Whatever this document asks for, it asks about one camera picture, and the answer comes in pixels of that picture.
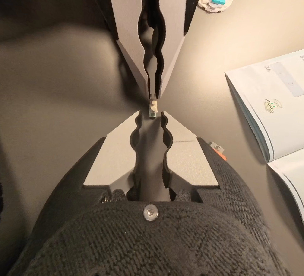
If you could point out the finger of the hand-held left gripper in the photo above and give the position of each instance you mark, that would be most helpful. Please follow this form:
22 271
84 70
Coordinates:
174 19
125 19

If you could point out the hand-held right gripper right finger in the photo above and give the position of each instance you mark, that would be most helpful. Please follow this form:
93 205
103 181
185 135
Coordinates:
190 164

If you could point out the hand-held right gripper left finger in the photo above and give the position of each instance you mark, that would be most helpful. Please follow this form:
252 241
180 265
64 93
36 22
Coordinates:
111 161

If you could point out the small light green lego piece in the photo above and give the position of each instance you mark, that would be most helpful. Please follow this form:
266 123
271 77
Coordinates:
152 114

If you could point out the small white lego plate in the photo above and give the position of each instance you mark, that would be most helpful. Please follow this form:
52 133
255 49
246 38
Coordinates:
153 105

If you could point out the orange lego piece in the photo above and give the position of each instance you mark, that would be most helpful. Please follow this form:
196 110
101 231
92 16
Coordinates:
221 156

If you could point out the lego instruction booklet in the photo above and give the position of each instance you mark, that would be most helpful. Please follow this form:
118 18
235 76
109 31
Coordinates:
273 104

